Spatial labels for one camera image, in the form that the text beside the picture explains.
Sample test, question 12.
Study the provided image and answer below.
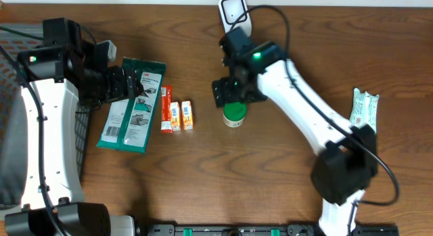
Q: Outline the white barcode scanner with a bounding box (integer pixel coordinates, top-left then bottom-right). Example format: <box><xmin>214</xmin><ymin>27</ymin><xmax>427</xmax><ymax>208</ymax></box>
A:
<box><xmin>218</xmin><ymin>0</ymin><xmax>252</xmax><ymax>37</ymax></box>

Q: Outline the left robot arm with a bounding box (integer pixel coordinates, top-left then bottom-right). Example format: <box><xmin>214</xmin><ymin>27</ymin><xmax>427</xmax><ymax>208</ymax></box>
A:
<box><xmin>5</xmin><ymin>18</ymin><xmax>143</xmax><ymax>235</ymax></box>

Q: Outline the orange tissue pack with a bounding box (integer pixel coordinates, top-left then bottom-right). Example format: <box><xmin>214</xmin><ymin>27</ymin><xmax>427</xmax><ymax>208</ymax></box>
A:
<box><xmin>181</xmin><ymin>101</ymin><xmax>193</xmax><ymax>130</ymax></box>
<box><xmin>170</xmin><ymin>102</ymin><xmax>181</xmax><ymax>131</ymax></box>

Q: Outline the light green tissue packet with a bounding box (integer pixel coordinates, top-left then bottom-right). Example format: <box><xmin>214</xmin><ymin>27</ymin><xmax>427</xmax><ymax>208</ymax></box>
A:
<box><xmin>349</xmin><ymin>88</ymin><xmax>380</xmax><ymax>133</ymax></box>

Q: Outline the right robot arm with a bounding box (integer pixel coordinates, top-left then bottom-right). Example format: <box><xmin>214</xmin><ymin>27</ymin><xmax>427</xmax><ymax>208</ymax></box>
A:
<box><xmin>212</xmin><ymin>39</ymin><xmax>378</xmax><ymax>235</ymax></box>

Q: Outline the grey plastic mesh basket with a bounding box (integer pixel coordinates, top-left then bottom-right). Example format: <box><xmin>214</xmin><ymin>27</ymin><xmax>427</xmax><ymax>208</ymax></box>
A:
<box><xmin>1</xmin><ymin>23</ymin><xmax>91</xmax><ymax>212</ymax></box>

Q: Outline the white green packet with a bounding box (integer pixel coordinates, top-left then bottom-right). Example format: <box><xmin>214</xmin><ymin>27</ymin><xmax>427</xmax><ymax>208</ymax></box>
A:
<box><xmin>97</xmin><ymin>58</ymin><xmax>166</xmax><ymax>154</ymax></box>

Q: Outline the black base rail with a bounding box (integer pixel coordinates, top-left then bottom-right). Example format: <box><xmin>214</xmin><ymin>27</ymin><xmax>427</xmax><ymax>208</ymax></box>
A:
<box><xmin>135</xmin><ymin>223</ymin><xmax>400</xmax><ymax>236</ymax></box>

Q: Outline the red orange stick packet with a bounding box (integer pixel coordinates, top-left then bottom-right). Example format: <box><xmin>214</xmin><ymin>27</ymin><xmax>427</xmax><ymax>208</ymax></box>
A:
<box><xmin>161</xmin><ymin>85</ymin><xmax>173</xmax><ymax>133</ymax></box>

